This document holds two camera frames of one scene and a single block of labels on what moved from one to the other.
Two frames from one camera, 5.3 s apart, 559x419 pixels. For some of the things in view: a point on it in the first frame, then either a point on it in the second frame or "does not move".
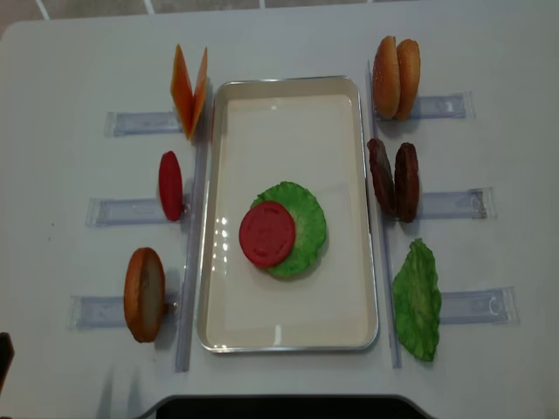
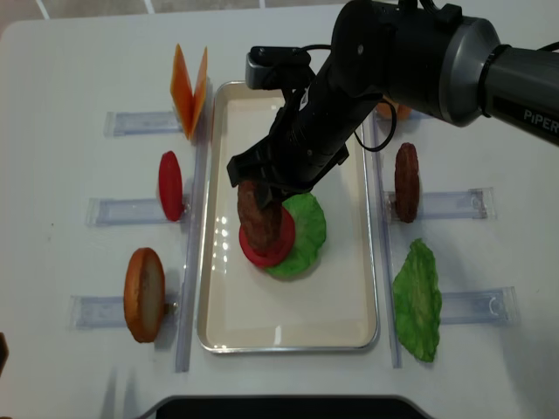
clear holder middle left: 103,212 does not move
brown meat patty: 383,174 -> 262,224
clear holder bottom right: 493,306 does not move
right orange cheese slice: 200,95 does not move
